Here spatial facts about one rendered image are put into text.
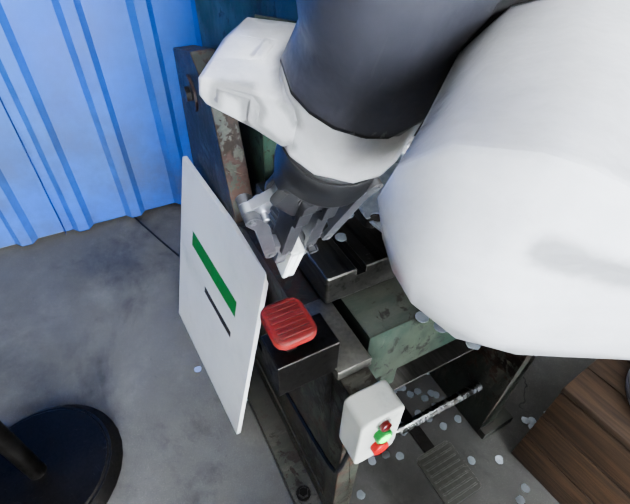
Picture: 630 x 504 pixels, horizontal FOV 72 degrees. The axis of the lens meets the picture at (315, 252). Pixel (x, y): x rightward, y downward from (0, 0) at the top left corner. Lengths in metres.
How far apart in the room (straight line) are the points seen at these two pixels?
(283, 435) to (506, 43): 1.19
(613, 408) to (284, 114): 1.02
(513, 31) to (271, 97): 0.12
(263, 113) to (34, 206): 1.76
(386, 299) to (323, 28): 0.59
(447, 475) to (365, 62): 1.04
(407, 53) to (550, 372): 1.47
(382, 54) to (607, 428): 1.02
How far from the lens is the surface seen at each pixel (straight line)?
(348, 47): 0.20
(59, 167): 1.87
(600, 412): 1.14
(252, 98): 0.26
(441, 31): 0.20
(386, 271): 0.76
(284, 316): 0.56
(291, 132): 0.25
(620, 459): 1.17
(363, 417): 0.64
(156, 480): 1.32
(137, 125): 1.85
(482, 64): 0.17
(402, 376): 1.06
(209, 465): 1.31
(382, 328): 0.71
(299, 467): 1.25
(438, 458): 1.16
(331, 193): 0.29
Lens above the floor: 1.20
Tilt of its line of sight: 43 degrees down
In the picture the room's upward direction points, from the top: 2 degrees clockwise
